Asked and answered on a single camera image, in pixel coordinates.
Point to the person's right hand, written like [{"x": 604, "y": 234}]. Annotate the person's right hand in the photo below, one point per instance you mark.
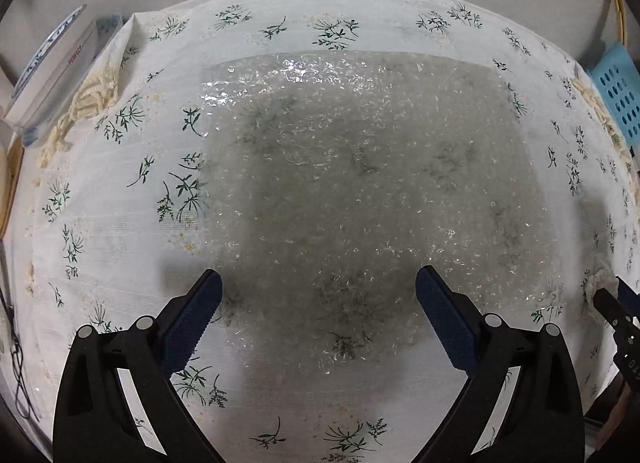
[{"x": 620, "y": 418}]

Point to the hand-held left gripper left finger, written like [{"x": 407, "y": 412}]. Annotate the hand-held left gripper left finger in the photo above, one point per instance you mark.
[{"x": 192, "y": 315}]

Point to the plain white bowl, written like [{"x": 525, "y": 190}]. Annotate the plain white bowl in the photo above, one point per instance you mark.
[{"x": 60, "y": 73}]

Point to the round wooden coaster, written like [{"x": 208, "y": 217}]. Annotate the round wooden coaster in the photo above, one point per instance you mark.
[{"x": 11, "y": 193}]

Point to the wooden chopstick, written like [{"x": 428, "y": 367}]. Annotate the wooden chopstick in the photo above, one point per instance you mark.
[
  {"x": 621, "y": 13},
  {"x": 612, "y": 13}
]

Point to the stacked blue pattern bowls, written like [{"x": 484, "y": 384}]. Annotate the stacked blue pattern bowls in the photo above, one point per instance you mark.
[{"x": 107, "y": 30}]

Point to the clear bubble wrap sheet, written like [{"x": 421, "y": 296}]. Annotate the clear bubble wrap sheet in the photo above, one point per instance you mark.
[{"x": 350, "y": 168}]

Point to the blue utensil holder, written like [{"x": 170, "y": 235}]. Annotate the blue utensil holder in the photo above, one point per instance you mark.
[{"x": 620, "y": 88}]

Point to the blue patterned bowl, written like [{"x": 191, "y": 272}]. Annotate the blue patterned bowl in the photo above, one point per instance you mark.
[{"x": 47, "y": 48}]

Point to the white floral tablecloth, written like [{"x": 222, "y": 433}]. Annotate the white floral tablecloth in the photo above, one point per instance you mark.
[{"x": 125, "y": 223}]

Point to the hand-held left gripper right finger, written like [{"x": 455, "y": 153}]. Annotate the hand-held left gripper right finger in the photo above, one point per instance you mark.
[{"x": 447, "y": 315}]

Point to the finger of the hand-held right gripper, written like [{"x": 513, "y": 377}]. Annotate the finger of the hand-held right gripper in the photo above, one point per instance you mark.
[
  {"x": 612, "y": 310},
  {"x": 631, "y": 298}
]

